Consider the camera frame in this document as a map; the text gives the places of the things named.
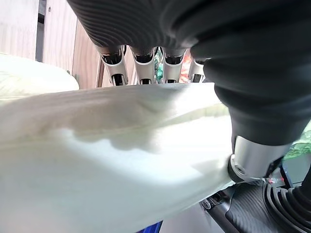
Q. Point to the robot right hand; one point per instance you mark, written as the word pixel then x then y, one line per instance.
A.
pixel 257 211

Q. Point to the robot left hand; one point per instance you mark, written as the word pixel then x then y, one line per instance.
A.
pixel 218 29

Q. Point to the pale napa cabbage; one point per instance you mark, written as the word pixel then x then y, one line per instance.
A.
pixel 97 157

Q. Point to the blue basket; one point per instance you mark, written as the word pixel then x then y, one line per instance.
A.
pixel 151 227

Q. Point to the orange red vegetable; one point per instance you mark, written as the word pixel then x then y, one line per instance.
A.
pixel 186 65

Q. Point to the green leafy vegetable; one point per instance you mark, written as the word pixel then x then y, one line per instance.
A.
pixel 300 148

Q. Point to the light wooden cabinet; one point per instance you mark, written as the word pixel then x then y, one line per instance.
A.
pixel 60 31

